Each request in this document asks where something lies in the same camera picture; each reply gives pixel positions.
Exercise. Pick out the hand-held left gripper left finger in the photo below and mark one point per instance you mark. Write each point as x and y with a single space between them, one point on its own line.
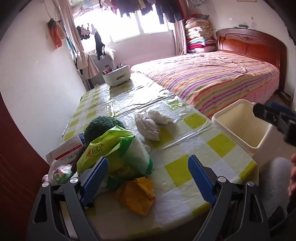
94 180

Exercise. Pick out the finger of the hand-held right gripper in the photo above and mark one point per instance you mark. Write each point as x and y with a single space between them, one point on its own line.
266 113
286 111

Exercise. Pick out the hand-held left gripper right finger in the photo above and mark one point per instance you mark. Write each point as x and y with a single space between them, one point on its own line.
200 180

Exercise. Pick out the white plastic bin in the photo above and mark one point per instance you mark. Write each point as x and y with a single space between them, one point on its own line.
233 120

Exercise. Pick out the white red medicine box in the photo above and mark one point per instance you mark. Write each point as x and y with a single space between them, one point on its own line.
67 148

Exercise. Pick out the yellow wrapper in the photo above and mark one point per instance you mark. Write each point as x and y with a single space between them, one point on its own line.
136 194

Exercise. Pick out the green tissue packet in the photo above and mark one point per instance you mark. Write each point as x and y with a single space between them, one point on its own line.
129 153

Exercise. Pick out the dark green fluffy ball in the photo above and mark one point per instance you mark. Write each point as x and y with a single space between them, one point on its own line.
99 126

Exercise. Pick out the white face mask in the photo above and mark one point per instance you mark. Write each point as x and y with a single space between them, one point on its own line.
148 127

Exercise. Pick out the white tissue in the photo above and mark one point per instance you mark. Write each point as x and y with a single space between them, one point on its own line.
159 117

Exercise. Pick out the person's right hand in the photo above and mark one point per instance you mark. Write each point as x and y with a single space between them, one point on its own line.
293 171

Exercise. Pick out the clear plastic bag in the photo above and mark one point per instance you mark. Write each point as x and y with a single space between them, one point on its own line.
61 173

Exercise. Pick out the yellow checkered plastic tablecloth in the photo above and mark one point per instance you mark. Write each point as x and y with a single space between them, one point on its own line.
180 148

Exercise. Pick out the person's grey pants leg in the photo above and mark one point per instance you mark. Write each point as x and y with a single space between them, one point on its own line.
275 180

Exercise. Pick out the striped bed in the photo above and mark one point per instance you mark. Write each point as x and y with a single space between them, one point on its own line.
208 76

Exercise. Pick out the wooden bed headboard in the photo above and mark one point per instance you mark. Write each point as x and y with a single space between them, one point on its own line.
252 44

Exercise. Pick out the dark red wooden door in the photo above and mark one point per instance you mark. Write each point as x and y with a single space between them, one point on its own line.
16 173

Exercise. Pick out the small grey box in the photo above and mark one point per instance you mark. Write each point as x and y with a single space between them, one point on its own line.
240 26

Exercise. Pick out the stack of folded blankets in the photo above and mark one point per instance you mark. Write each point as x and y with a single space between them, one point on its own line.
198 34

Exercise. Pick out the white round container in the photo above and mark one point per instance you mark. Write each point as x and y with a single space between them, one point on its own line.
118 77

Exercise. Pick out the pink straight curtain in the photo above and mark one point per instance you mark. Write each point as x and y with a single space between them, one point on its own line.
179 39

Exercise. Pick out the white cabinet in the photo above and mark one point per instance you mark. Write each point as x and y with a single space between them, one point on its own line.
106 66

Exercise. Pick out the white lace cloth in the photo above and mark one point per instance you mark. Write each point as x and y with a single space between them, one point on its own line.
108 52

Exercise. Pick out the floral hanging garment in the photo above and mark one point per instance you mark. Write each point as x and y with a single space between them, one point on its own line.
196 2

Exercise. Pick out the black hanging garment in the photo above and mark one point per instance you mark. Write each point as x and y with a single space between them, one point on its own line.
99 45

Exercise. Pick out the row of dark hanging clothes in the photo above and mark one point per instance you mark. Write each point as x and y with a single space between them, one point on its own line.
166 9

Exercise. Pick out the window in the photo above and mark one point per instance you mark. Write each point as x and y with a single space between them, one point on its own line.
148 25

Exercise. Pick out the hanging small garments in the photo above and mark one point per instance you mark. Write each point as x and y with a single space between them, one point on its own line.
84 31

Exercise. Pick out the orange cloth on hook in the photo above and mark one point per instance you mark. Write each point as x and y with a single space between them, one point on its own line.
56 34

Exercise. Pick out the pink tied curtain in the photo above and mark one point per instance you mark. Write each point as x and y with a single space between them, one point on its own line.
69 27

